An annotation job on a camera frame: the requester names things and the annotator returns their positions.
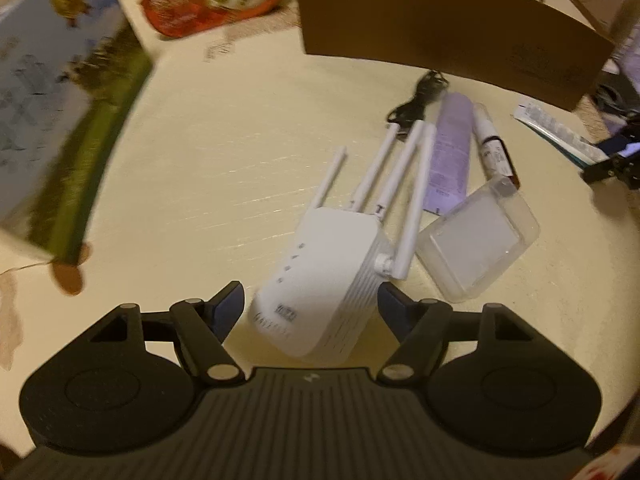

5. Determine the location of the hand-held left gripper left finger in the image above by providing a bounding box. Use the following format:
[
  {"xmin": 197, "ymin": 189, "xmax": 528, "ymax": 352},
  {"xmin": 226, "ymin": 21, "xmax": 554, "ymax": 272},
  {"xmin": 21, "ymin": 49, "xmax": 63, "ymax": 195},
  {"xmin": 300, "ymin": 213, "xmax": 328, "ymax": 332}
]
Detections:
[{"xmin": 65, "ymin": 281, "xmax": 246, "ymax": 388}]

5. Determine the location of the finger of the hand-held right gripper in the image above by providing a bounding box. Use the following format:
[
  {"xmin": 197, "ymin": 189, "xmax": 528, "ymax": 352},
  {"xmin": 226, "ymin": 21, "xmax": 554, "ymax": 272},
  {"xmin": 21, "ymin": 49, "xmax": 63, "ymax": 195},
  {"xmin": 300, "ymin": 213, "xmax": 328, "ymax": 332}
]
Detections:
[
  {"xmin": 580, "ymin": 152, "xmax": 640, "ymax": 187},
  {"xmin": 597, "ymin": 130, "xmax": 640, "ymax": 158}
]

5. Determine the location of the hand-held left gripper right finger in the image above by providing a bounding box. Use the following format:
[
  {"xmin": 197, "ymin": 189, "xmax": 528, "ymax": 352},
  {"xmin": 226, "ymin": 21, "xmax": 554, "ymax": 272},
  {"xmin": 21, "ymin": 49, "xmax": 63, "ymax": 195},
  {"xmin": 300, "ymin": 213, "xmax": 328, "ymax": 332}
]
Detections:
[{"xmin": 377, "ymin": 282, "xmax": 551, "ymax": 386}]

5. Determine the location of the white labelled tube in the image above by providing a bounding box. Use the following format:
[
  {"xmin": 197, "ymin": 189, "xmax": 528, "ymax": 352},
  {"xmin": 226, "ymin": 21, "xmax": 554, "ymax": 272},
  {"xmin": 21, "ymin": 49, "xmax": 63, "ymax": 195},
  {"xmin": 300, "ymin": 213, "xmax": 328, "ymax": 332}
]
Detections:
[{"xmin": 511, "ymin": 101, "xmax": 612, "ymax": 168}]

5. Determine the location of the white antenna wifi repeater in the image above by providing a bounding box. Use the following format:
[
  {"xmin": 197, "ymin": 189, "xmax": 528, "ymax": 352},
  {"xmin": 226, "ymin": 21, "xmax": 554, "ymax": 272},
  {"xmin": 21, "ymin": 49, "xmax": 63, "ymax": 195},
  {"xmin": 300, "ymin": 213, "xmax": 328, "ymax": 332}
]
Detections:
[{"xmin": 247, "ymin": 120, "xmax": 437, "ymax": 361}]

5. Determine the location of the clear plastic case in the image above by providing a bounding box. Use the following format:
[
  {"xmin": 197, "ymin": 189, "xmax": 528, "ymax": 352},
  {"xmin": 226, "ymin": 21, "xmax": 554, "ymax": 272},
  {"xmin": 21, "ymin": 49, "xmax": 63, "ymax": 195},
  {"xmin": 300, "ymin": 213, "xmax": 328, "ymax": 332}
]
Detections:
[{"xmin": 416, "ymin": 176, "xmax": 542, "ymax": 304}]

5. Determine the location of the small white dark-capped tube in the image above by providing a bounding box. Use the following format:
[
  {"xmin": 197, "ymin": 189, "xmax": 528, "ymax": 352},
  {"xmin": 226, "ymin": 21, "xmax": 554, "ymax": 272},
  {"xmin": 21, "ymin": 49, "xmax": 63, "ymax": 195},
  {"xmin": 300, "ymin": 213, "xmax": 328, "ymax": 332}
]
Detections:
[{"xmin": 471, "ymin": 102, "xmax": 522, "ymax": 192}]

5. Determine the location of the purple tube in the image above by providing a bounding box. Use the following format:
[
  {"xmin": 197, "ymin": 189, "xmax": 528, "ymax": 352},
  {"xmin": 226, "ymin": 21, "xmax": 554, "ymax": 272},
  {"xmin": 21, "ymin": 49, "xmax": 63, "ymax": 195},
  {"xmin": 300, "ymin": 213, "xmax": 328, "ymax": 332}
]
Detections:
[{"xmin": 424, "ymin": 92, "xmax": 475, "ymax": 216}]

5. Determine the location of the black cable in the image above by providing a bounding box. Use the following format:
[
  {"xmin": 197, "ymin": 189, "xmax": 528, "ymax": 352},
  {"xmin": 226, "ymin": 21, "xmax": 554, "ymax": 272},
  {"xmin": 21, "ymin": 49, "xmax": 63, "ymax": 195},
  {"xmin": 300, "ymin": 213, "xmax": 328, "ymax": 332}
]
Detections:
[{"xmin": 386, "ymin": 69, "xmax": 450, "ymax": 138}]

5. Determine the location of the brown storage box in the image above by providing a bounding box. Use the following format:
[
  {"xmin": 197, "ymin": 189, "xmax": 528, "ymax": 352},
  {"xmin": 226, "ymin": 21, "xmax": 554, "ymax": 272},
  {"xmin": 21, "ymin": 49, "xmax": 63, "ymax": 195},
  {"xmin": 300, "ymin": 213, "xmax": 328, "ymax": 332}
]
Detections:
[{"xmin": 291, "ymin": 0, "xmax": 617, "ymax": 112}]

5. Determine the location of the blue milk carton box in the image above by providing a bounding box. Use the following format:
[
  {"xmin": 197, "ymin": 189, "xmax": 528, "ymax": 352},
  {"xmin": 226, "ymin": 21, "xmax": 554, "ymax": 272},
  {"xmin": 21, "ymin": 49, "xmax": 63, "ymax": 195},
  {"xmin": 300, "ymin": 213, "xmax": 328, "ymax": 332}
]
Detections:
[{"xmin": 0, "ymin": 0, "xmax": 155, "ymax": 266}]

